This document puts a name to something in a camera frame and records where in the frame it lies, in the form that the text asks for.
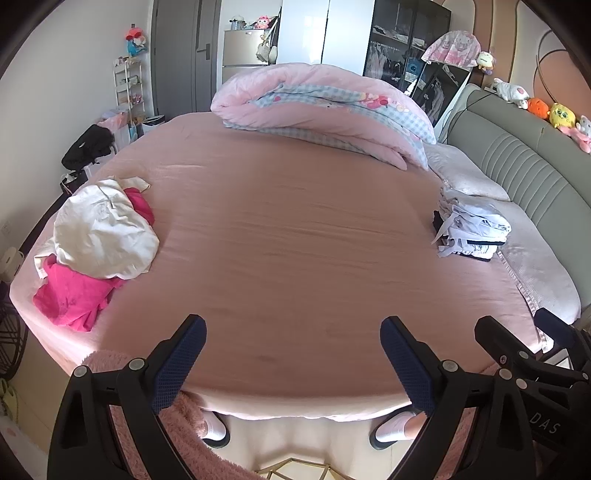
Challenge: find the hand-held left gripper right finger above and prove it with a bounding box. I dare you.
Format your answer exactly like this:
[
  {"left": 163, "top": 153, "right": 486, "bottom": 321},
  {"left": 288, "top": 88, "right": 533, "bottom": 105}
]
[{"left": 379, "top": 316, "right": 532, "bottom": 480}]

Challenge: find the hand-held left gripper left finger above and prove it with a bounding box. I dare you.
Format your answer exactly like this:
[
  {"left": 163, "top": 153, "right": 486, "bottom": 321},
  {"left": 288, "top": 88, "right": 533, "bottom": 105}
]
[{"left": 47, "top": 315, "right": 208, "bottom": 480}]

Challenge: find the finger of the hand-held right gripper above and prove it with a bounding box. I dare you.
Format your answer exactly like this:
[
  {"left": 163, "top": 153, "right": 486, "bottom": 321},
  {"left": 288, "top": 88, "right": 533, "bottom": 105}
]
[
  {"left": 534, "top": 308, "right": 587, "bottom": 365},
  {"left": 474, "top": 315, "right": 543, "bottom": 374}
]

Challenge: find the cream shirt with pink sleeves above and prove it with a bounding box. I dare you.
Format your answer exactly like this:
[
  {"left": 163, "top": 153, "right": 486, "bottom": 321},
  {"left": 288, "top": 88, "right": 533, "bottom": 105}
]
[{"left": 32, "top": 176, "right": 160, "bottom": 333}]

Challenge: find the stack of folded white clothes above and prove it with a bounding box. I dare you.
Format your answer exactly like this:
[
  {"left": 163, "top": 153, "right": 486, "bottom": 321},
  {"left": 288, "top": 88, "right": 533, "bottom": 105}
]
[{"left": 431, "top": 187, "right": 512, "bottom": 264}]

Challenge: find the pale pink pillow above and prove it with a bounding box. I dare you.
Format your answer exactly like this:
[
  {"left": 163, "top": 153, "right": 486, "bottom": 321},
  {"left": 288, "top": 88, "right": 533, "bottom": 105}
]
[
  {"left": 422, "top": 143, "right": 511, "bottom": 201},
  {"left": 489, "top": 200, "right": 581, "bottom": 324}
]

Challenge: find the person's right foot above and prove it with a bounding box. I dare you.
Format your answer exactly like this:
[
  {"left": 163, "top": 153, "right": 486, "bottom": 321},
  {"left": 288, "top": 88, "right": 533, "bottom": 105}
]
[{"left": 369, "top": 411, "right": 423, "bottom": 449}]

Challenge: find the person's foot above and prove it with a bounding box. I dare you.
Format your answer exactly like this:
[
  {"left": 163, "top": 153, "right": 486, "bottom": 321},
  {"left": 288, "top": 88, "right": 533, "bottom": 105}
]
[
  {"left": 369, "top": 411, "right": 423, "bottom": 449},
  {"left": 201, "top": 411, "right": 232, "bottom": 448}
]

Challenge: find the person's left foot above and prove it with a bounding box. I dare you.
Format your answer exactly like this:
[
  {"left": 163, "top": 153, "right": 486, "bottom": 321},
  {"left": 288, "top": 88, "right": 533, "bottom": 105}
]
[{"left": 201, "top": 411, "right": 232, "bottom": 448}]

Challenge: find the bed with pink sheet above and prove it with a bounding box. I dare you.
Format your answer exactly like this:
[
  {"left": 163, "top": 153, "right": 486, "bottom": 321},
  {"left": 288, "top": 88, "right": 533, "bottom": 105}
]
[{"left": 9, "top": 113, "right": 583, "bottom": 416}]

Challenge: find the grey-green padded headboard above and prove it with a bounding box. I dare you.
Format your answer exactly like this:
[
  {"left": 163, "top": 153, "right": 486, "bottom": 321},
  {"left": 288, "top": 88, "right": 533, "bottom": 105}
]
[{"left": 445, "top": 83, "right": 591, "bottom": 319}]

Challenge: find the pink and white plush toy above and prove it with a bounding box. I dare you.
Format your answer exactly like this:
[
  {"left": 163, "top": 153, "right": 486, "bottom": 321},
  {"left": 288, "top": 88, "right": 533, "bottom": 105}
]
[{"left": 570, "top": 115, "right": 591, "bottom": 153}]

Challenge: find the yellow plush toy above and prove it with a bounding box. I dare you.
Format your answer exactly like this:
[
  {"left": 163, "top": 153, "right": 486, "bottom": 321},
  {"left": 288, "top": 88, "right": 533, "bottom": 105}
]
[{"left": 549, "top": 102, "right": 578, "bottom": 130}]

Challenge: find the black bag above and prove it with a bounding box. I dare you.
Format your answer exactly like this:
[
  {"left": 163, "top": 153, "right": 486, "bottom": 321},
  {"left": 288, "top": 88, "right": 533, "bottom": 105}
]
[{"left": 61, "top": 124, "right": 116, "bottom": 171}]

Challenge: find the white shelf rack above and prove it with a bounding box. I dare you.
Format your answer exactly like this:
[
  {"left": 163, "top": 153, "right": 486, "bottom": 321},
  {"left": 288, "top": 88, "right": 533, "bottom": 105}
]
[{"left": 112, "top": 58, "right": 146, "bottom": 125}]

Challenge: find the pink printed cloth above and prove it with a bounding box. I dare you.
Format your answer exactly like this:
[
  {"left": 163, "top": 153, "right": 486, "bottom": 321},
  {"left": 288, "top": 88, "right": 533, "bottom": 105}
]
[{"left": 421, "top": 30, "right": 481, "bottom": 69}]

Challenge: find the folded pink checked quilt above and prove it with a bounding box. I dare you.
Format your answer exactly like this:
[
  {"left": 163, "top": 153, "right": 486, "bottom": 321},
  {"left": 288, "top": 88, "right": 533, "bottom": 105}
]
[{"left": 210, "top": 62, "right": 437, "bottom": 171}]

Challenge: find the black glass wardrobe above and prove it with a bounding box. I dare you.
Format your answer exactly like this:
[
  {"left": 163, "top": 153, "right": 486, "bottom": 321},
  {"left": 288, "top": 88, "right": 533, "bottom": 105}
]
[{"left": 362, "top": 0, "right": 474, "bottom": 141}]

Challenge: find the grey door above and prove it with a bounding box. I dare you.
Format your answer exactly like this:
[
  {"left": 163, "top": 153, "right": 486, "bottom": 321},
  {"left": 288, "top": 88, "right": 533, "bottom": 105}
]
[{"left": 152, "top": 0, "right": 222, "bottom": 116}]

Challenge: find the grey cabinet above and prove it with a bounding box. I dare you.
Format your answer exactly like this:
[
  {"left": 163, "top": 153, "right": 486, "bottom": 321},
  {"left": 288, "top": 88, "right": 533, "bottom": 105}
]
[{"left": 222, "top": 28, "right": 278, "bottom": 93}]

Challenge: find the white hanging bag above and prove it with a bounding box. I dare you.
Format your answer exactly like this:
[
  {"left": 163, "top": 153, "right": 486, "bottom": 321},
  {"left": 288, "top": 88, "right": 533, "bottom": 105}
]
[{"left": 255, "top": 32, "right": 278, "bottom": 65}]

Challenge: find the white wardrobe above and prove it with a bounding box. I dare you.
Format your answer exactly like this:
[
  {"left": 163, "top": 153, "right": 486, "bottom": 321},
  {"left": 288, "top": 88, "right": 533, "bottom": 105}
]
[{"left": 279, "top": 0, "right": 376, "bottom": 77}]

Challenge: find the gold wire geometric basket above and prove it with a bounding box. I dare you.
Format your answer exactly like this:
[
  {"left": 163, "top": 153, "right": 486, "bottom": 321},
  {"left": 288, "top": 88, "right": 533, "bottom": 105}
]
[{"left": 252, "top": 456, "right": 347, "bottom": 480}]

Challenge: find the black wire rack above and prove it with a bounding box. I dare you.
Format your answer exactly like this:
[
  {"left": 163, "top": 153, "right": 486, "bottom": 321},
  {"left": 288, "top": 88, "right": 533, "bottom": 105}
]
[{"left": 0, "top": 300, "right": 28, "bottom": 374}]

